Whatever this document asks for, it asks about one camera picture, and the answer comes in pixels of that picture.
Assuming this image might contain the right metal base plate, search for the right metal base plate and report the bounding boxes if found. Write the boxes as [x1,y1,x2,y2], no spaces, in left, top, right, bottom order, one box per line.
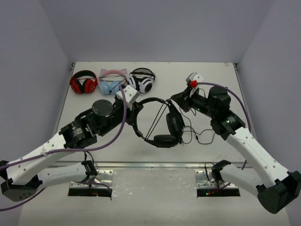
[195,169,238,189]

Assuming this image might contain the red black headphones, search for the red black headphones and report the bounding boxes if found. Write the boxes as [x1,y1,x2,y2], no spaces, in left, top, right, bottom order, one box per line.
[69,70,98,94]

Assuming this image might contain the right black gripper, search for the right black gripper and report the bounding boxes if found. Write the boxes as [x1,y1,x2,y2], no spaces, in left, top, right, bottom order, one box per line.
[172,86,217,119]

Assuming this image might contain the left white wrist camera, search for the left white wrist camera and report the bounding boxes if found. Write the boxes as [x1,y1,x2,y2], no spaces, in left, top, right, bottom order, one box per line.
[123,85,140,104]

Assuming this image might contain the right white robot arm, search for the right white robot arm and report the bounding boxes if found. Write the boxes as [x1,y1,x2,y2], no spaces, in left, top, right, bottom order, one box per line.
[171,86,301,214]

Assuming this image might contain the blue pink cat-ear headphones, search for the blue pink cat-ear headphones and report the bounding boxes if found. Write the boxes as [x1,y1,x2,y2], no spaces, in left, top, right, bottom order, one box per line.
[97,69,127,95]

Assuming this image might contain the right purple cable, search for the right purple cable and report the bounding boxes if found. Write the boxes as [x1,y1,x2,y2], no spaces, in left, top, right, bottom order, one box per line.
[196,82,253,170]

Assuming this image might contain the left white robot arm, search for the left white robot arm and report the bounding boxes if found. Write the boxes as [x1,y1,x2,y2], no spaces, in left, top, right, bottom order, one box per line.
[0,99,143,202]

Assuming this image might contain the metal base plate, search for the metal base plate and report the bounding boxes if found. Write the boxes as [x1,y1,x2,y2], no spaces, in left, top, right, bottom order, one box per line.
[195,169,238,189]
[69,169,113,189]

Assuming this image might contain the black headset with cable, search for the black headset with cable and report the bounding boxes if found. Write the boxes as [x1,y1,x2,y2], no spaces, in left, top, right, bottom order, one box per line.
[132,97,185,148]

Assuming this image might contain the metal table edge rail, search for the metal table edge rail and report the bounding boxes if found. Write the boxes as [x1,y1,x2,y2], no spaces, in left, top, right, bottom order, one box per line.
[51,161,243,169]

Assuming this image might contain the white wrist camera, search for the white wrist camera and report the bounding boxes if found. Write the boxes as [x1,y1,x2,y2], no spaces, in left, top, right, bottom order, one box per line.
[186,72,204,89]
[123,85,140,104]

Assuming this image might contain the white black striped headphones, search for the white black striped headphones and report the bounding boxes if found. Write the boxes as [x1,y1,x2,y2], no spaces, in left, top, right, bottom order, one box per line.
[128,67,156,93]

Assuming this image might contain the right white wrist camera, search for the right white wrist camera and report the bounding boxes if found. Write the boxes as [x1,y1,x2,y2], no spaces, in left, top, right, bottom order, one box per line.
[186,72,204,89]

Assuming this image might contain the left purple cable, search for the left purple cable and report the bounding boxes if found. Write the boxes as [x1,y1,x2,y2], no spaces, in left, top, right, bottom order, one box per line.
[0,85,129,211]

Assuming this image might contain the purple cable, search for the purple cable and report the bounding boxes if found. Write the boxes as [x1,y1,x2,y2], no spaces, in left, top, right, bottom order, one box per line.
[0,85,129,211]
[196,82,253,170]

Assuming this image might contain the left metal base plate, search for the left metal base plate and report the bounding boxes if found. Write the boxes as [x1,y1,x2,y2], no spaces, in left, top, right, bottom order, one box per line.
[69,169,113,189]

